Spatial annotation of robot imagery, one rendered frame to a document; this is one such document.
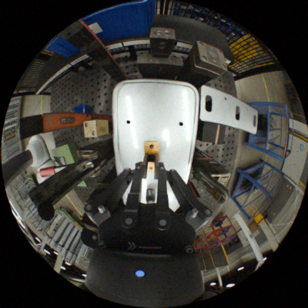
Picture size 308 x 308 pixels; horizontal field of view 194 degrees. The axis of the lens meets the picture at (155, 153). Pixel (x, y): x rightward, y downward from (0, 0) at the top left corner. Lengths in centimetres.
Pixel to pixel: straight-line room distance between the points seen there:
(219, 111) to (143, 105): 21
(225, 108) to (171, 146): 20
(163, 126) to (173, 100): 7
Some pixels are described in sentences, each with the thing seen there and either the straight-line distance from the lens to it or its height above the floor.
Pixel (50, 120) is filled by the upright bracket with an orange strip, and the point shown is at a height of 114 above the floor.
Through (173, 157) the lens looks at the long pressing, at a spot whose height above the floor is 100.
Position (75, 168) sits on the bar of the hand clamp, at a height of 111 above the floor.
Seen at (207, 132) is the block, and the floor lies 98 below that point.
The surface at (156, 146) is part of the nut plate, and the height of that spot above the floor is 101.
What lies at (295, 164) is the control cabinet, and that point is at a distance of 790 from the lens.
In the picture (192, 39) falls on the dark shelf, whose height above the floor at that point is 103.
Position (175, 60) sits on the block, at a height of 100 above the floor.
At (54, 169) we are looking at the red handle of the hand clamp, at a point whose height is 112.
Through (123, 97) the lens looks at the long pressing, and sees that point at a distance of 24.
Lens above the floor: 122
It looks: 71 degrees down
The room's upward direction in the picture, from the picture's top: 178 degrees clockwise
